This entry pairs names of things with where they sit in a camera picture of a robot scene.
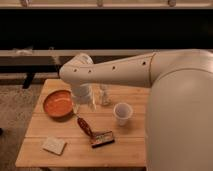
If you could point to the white plastic cup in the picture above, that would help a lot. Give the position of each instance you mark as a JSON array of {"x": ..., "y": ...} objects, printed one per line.
[{"x": 122, "y": 113}]

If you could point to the white sponge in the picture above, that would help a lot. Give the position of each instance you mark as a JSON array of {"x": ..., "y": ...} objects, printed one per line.
[{"x": 54, "y": 145}]

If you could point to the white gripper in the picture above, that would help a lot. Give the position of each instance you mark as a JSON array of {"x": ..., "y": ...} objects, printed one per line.
[{"x": 82, "y": 94}]

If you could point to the brown chocolate bar box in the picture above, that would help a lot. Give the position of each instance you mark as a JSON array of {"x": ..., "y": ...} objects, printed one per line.
[{"x": 102, "y": 138}]

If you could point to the wooden table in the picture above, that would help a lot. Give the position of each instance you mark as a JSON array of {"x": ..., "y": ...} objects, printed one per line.
[{"x": 128, "y": 149}]

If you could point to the brown snack packet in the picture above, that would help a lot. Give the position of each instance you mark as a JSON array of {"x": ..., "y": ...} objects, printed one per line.
[{"x": 84, "y": 126}]

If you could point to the orange bowl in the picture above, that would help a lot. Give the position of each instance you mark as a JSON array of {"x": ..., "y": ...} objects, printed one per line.
[{"x": 58, "y": 104}]

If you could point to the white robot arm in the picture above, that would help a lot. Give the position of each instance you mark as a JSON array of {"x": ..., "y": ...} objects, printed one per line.
[{"x": 179, "y": 112}]

